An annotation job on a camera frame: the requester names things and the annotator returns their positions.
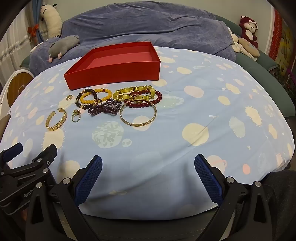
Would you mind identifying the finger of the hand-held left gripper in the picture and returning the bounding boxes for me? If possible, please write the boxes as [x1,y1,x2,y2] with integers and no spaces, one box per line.
[0,142,24,173]
[9,144,58,186]

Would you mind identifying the red cardboard box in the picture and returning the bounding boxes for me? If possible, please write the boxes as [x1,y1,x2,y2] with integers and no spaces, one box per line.
[63,42,161,91]

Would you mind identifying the purple bead strand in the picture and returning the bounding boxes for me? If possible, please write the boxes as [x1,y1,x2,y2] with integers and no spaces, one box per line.
[87,98,122,115]

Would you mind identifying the white plush toy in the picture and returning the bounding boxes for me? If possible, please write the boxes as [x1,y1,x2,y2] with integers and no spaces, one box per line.
[228,27,258,62]

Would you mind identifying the red plush monkey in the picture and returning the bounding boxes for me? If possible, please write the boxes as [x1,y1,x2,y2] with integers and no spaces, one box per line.
[239,16,259,48]

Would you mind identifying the thin gold bangle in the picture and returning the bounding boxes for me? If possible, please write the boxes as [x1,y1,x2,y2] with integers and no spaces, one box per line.
[120,100,158,127]

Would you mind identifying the amber bead bracelet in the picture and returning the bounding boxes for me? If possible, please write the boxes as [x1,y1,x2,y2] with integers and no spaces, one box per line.
[79,88,113,105]

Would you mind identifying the light blue printed bed sheet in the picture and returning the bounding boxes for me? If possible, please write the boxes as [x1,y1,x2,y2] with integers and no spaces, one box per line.
[0,45,294,215]

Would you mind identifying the yellow-green bead bracelet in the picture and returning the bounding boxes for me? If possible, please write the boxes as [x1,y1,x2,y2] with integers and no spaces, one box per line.
[112,85,156,101]

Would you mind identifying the dark green bed frame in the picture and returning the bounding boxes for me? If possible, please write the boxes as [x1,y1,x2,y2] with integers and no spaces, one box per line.
[215,14,296,117]

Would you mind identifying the gold braided cuff bracelet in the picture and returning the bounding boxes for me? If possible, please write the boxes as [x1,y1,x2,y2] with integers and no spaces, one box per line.
[45,108,68,131]

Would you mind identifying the white sheer curtain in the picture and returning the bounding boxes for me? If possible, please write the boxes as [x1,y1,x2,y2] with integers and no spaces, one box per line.
[0,21,33,86]

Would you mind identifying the white plush sheep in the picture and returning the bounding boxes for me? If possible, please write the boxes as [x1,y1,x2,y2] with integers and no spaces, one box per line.
[40,3,63,39]

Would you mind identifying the colourful wall hanging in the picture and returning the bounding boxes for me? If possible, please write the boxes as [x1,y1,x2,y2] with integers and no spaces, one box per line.
[269,9,296,77]

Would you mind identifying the grey plush toy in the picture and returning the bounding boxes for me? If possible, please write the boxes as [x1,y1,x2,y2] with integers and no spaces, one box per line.
[48,35,80,62]

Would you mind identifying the dark red bead bracelet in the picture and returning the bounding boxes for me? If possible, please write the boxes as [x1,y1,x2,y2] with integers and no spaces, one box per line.
[124,90,162,109]

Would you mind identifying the blue curtain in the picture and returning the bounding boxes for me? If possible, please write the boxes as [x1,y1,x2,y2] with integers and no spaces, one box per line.
[31,0,48,44]

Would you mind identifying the beige cookie plush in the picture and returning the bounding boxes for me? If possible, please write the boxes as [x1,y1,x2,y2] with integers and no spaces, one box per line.
[238,37,260,57]

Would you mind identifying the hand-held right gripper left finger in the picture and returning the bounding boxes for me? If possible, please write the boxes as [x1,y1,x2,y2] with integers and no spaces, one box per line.
[25,155,103,241]

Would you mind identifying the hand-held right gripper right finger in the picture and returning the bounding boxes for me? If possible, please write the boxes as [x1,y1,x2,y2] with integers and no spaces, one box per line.
[194,154,273,241]

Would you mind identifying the blue-grey duvet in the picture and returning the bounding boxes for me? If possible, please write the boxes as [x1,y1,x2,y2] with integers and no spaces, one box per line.
[30,1,236,77]

